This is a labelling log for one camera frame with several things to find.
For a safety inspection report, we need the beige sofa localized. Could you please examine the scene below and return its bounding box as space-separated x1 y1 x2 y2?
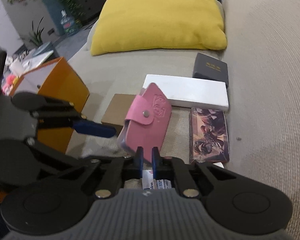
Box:
65 0 300 240

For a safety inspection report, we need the yellow pillow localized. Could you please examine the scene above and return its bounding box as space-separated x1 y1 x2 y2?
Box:
90 0 227 56

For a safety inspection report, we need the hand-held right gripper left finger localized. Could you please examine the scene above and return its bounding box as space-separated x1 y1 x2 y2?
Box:
72 146 144 198

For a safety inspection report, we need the dark grey box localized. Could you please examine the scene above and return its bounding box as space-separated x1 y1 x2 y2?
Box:
192 52 228 88

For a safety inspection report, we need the orange cardboard box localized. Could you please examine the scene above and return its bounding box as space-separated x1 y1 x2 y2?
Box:
0 57 90 203

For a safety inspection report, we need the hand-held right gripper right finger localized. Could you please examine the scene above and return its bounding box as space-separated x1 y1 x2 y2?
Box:
152 146 237 198

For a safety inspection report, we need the tall leafy floor plant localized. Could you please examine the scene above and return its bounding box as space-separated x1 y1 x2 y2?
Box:
20 17 44 47

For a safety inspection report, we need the large water jug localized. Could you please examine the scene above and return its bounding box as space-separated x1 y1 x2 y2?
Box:
59 10 80 35

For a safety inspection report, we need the marble side table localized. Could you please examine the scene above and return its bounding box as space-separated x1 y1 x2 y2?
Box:
5 41 58 80

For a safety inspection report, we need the illustrated card box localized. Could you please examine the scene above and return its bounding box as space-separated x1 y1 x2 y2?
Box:
189 107 230 164

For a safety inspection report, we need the long white box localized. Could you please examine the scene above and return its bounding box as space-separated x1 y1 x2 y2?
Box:
142 74 230 112

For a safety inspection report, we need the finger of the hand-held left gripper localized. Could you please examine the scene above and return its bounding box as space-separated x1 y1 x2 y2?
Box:
11 92 117 138

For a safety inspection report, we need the brown cardboard box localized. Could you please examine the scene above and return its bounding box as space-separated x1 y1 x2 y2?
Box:
101 94 137 133

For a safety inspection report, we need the pink card wallet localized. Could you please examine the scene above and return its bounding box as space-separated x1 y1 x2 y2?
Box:
117 82 172 163

